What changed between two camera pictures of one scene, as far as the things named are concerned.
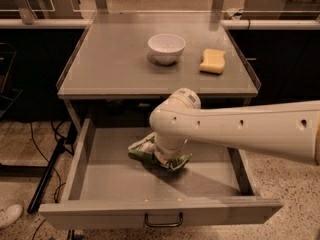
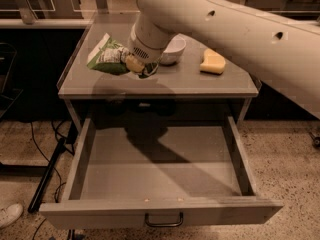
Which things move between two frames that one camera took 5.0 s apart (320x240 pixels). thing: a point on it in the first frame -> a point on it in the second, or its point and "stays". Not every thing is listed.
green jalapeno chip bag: (147, 148) -> (110, 57)
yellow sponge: (213, 61) stays
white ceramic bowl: (166, 48) stays
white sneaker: (10, 214) stays
